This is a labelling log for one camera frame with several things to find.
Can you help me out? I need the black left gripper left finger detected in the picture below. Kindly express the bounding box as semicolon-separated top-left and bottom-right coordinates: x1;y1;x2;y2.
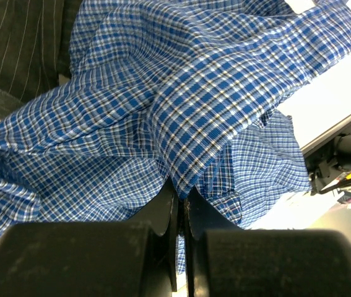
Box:
0;181;178;296

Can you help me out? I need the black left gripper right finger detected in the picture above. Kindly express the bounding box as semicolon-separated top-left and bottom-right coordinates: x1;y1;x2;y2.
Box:
184;189;351;296

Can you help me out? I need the blue plaid shirt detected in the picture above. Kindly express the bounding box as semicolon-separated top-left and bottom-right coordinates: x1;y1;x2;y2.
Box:
0;0;351;276

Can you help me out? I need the black pinstripe shirt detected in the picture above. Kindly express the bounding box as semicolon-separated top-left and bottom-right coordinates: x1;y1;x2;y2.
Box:
0;0;82;119

